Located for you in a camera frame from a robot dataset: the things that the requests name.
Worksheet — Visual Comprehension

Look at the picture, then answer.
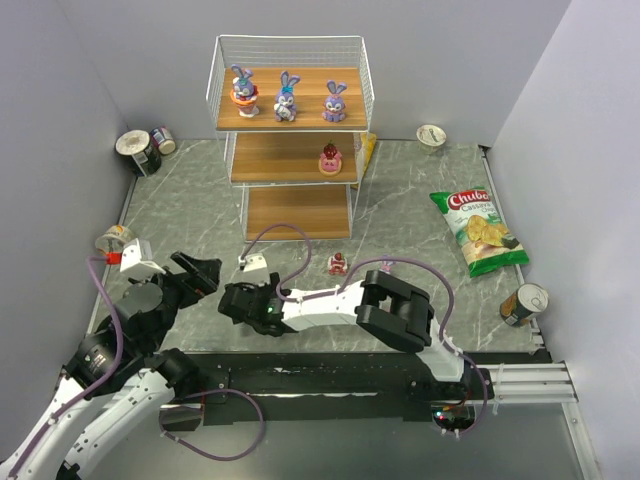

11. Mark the strawberry cake slice toy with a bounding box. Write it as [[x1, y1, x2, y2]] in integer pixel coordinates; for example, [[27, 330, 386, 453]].
[[327, 252, 348, 275]]

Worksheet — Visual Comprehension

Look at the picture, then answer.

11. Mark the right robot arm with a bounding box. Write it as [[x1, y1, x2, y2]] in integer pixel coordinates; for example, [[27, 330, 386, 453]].
[[218, 270, 472, 401]]

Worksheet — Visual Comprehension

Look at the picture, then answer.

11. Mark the white wire wooden shelf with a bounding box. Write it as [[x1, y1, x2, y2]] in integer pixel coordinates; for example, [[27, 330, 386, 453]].
[[206, 35, 375, 241]]

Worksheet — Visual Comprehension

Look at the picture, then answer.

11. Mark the purple bunny on pink donut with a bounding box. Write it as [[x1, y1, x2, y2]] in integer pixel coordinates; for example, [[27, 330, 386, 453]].
[[379, 255, 395, 274]]

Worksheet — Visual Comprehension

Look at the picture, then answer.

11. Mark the green chips bag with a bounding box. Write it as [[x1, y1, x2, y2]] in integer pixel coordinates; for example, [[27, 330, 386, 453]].
[[429, 187, 530, 278]]

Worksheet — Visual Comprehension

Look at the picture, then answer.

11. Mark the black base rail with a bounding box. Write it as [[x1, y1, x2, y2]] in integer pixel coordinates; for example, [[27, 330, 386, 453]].
[[59, 349, 501, 436]]

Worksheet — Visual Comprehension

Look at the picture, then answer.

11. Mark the yellow snack packet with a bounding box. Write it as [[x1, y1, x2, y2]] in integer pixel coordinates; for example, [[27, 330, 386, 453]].
[[353, 131, 377, 180]]

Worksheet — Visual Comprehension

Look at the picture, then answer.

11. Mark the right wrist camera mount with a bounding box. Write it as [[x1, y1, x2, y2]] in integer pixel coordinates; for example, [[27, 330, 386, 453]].
[[239, 253, 271, 287]]

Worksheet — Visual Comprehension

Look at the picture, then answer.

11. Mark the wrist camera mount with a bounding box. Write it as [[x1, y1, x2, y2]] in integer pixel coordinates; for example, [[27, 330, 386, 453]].
[[106, 239, 165, 281], [239, 253, 271, 287]]

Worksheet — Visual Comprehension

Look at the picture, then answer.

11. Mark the purple bunny red bow toy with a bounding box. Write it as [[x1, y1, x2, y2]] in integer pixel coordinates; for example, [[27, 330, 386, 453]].
[[322, 80, 347, 123]]

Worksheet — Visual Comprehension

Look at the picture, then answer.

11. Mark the tin can orange label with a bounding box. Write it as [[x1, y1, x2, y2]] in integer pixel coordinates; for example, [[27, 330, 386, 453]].
[[499, 283, 549, 327]]

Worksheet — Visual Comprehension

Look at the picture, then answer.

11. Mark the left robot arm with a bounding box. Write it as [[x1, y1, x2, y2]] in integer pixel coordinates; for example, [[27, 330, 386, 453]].
[[1, 252, 222, 479]]

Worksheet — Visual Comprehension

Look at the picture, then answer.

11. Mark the pink bear strawberry donut toy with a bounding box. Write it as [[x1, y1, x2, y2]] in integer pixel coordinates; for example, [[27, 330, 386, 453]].
[[318, 142, 343, 176]]

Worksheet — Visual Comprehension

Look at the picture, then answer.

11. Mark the tipped paper cup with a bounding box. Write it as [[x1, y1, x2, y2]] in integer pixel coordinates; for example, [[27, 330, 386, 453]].
[[95, 225, 136, 255]]

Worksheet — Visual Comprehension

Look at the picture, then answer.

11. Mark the white yogurt cup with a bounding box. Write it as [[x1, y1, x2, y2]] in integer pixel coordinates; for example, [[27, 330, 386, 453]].
[[416, 124, 447, 153]]

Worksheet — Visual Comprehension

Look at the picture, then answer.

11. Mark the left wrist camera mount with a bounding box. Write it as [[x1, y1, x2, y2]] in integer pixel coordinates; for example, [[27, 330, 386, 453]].
[[106, 239, 165, 281]]

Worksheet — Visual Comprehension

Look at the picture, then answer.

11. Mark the blue white small can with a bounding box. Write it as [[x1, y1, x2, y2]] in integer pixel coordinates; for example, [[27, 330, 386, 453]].
[[149, 126, 176, 156]]

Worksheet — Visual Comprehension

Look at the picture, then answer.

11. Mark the dark paper cup white lid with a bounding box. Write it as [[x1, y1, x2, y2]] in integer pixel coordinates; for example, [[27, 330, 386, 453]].
[[115, 130, 161, 177]]

